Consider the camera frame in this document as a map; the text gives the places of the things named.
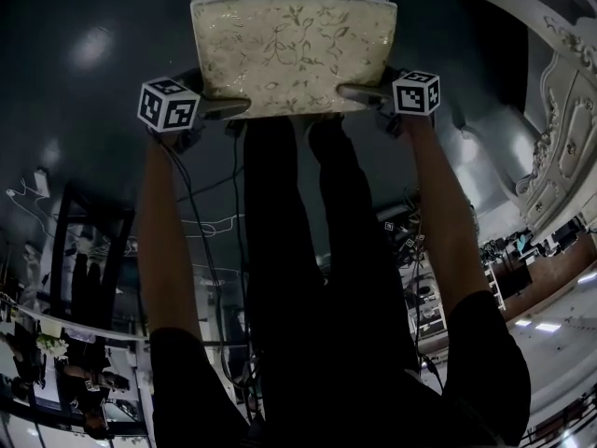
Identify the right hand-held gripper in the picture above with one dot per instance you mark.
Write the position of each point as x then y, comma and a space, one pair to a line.
415, 93

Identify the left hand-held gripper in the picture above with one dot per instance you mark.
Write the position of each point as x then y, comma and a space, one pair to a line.
163, 105

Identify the cream floral upholstered stool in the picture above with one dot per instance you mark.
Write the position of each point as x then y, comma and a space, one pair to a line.
294, 49

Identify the white ornate dressing table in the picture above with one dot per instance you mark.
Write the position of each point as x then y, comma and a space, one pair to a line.
559, 110

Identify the person's right forearm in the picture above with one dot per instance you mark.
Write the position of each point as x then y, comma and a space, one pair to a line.
443, 227

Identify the person's left forearm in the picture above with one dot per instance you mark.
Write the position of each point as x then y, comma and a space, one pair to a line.
168, 250

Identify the white power adapter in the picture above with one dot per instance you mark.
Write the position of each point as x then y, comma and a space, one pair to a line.
42, 182

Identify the person's black clothed body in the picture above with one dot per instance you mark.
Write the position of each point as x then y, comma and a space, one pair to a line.
326, 297

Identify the white flower bunch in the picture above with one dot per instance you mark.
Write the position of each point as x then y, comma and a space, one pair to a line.
52, 345

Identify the black metal frame stand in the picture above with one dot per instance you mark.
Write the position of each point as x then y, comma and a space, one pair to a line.
93, 213

